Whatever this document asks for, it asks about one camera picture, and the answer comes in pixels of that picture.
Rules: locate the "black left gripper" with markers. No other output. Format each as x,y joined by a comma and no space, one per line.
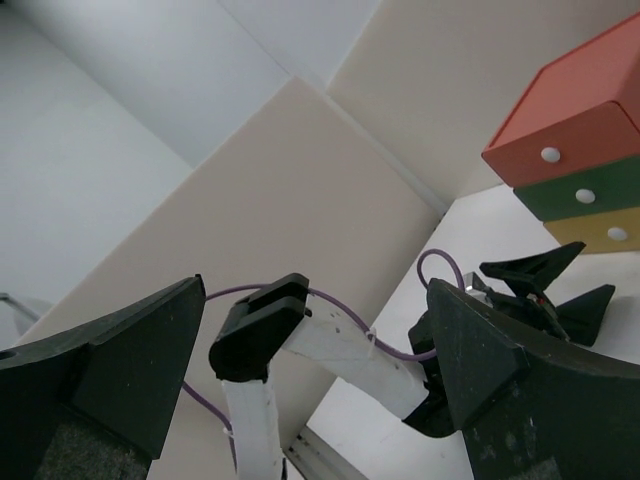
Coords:
486,378

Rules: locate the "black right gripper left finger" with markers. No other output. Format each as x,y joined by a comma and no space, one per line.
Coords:
96,401

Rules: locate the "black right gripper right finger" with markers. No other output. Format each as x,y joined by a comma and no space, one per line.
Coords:
602,400

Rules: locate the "red top drawer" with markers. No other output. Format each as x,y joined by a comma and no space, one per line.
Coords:
594,137

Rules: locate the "yellow bottom drawer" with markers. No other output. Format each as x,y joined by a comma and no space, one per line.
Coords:
608,232

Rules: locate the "green drawer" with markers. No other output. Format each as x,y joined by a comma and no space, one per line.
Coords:
609,187

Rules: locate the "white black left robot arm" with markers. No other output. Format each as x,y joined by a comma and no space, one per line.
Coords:
288,315

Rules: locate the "red drawer cabinet shell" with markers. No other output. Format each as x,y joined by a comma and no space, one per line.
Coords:
602,70

